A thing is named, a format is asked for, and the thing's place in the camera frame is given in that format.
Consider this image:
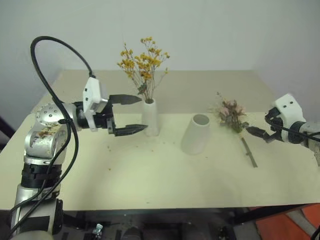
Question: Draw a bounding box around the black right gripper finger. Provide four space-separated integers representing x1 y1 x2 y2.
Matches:
245 126 269 140

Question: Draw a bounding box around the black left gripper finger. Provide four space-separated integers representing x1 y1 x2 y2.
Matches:
109 93 144 106
113 123 149 137

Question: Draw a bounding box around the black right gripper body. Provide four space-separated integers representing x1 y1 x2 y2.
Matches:
263 106 285 144

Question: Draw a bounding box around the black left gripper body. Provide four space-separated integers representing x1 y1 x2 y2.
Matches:
92 98 119 136

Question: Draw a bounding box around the pink dried flower bouquet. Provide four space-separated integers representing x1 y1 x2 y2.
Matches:
209 91 259 168

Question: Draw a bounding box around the yellow dried flower bouquet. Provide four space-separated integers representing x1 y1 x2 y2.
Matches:
117 36 171 104

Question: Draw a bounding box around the narrow tall white vase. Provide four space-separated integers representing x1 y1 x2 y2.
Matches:
142 97 160 137

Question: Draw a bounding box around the wide conical white vase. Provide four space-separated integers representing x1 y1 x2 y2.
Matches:
180 113 211 156

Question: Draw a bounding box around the orange red object under table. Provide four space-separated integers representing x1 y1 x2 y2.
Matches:
254 202 320 240

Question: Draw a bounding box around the dark rounded shape under table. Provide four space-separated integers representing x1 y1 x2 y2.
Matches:
121 226 144 240

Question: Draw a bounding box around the small silver clip object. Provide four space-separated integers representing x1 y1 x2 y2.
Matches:
91 223 104 236

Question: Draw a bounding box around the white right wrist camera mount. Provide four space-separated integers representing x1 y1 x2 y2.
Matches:
272 93 307 142

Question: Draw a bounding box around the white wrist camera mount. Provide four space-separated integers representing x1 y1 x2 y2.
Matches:
272 93 307 142
82 76 110 133

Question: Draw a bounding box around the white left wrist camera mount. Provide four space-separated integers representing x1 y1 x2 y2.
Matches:
82 76 110 133

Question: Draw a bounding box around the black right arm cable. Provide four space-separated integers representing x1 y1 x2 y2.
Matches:
281 126 320 140

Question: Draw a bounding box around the black table frame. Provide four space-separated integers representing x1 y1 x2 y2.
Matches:
59 203 312 240

